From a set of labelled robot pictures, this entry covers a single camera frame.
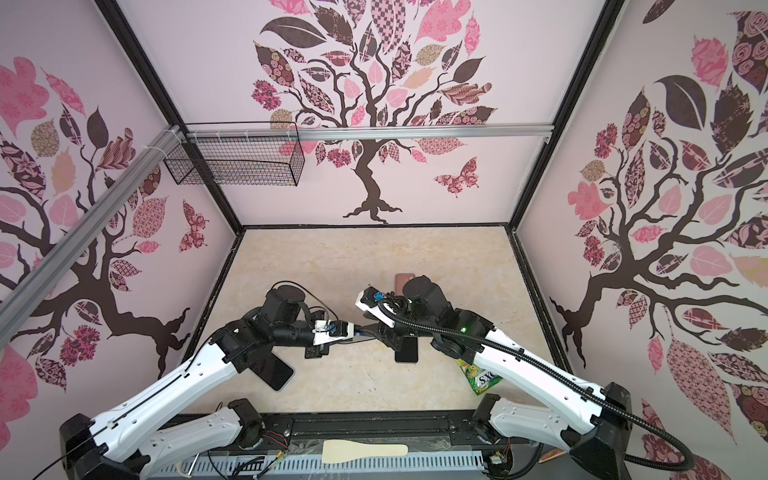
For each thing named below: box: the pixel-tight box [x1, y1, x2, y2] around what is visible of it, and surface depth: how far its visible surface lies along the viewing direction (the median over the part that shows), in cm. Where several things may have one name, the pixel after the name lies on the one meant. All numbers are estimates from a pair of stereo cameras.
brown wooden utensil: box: [538, 447, 567, 464], surface depth 72 cm
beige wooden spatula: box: [322, 440, 409, 464], surface depth 73 cm
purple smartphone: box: [395, 336, 419, 363], surface depth 87 cm
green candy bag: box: [456, 359, 503, 396], surface depth 82 cm
